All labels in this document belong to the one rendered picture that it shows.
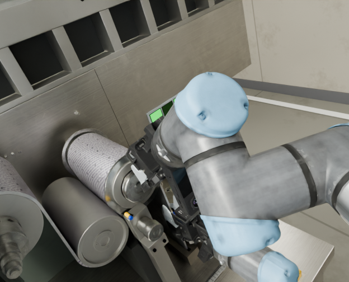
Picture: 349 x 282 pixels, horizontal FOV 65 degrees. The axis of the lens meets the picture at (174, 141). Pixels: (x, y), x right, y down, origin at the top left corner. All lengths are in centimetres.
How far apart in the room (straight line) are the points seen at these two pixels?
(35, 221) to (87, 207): 13
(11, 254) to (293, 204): 39
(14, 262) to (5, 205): 11
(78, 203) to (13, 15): 49
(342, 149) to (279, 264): 29
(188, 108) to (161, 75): 75
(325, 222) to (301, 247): 124
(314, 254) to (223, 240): 58
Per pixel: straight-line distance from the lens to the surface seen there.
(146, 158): 47
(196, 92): 29
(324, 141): 33
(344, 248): 201
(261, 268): 56
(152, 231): 60
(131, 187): 60
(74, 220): 67
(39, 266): 105
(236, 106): 30
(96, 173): 65
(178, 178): 44
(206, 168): 29
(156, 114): 103
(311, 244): 88
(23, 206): 56
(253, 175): 30
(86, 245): 65
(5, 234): 51
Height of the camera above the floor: 162
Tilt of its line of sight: 30 degrees down
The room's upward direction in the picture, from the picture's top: 19 degrees counter-clockwise
